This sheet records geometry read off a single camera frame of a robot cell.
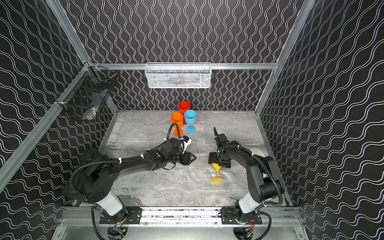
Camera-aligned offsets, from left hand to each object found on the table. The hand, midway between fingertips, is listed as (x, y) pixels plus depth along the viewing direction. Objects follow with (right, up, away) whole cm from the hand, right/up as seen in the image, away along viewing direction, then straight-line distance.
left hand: (194, 155), depth 84 cm
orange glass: (-11, +21, +15) cm, 28 cm away
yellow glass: (+13, -14, 0) cm, 19 cm away
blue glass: (-2, +21, +12) cm, 25 cm away
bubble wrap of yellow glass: (+24, -17, +1) cm, 30 cm away
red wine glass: (-8, +30, +24) cm, 39 cm away
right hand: (+13, -6, +8) cm, 17 cm away
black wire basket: (-67, +39, +11) cm, 78 cm away
